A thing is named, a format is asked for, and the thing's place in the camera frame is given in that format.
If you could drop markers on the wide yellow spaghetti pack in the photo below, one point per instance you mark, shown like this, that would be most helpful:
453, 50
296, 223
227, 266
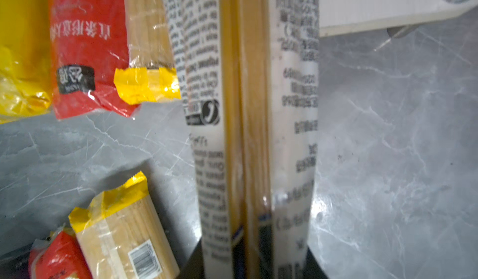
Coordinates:
26, 88

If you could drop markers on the narrow yellow spaghetti pack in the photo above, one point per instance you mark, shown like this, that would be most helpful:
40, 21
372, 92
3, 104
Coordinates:
151, 74

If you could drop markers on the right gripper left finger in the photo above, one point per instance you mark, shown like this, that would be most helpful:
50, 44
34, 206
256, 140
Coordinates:
194, 268

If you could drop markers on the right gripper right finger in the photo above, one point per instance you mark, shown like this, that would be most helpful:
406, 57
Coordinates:
313, 269

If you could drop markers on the white two-tier shelf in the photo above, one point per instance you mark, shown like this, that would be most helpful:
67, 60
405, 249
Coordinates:
341, 17

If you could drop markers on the white-label clear spaghetti pack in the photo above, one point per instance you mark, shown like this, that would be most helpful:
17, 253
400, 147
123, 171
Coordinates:
249, 78

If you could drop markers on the yellow-ended spaghetti pack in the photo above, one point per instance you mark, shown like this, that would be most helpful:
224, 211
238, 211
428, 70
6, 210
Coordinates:
121, 236

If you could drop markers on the red spaghetti pack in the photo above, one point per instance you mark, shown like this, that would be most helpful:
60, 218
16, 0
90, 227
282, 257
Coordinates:
88, 44

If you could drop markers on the red-yellow labelled spaghetti pack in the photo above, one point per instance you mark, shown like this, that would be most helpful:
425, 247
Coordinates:
58, 257

